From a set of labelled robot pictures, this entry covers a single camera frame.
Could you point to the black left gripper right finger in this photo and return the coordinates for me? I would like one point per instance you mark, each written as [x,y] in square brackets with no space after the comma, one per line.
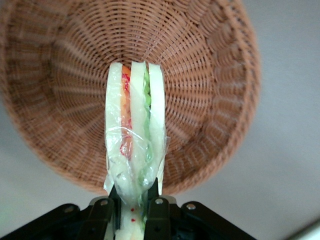
[175,225]

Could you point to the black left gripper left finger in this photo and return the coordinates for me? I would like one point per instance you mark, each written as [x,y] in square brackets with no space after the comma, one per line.
[75,225]

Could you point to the triangular sandwich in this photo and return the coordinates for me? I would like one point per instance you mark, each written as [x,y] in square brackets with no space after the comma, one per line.
[136,112]

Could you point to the round brown wicker basket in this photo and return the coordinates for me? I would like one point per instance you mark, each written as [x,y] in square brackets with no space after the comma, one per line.
[200,75]

